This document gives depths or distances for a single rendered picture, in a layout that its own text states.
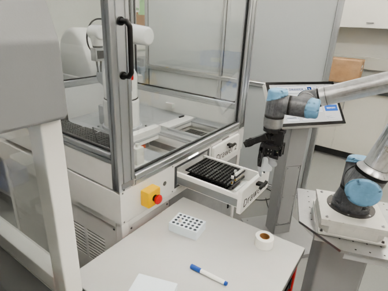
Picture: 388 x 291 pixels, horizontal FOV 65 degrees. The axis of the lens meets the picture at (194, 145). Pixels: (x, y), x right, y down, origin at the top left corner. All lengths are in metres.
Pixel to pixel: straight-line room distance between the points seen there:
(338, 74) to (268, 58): 1.60
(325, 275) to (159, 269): 0.79
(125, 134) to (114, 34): 0.33
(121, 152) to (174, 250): 0.41
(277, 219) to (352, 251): 1.17
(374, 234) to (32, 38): 1.29
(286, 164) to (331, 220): 0.95
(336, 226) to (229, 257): 0.46
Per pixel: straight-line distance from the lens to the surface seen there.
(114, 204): 1.22
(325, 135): 4.25
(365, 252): 1.38
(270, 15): 2.92
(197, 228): 1.22
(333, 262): 1.54
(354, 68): 4.30
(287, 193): 2.37
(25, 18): 0.59
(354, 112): 4.12
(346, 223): 1.37
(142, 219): 1.35
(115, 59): 1.02
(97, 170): 1.22
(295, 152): 2.23
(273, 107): 1.18
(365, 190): 1.24
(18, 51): 0.57
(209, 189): 1.33
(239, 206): 1.26
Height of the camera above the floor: 1.54
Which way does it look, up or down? 22 degrees down
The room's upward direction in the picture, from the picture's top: 3 degrees clockwise
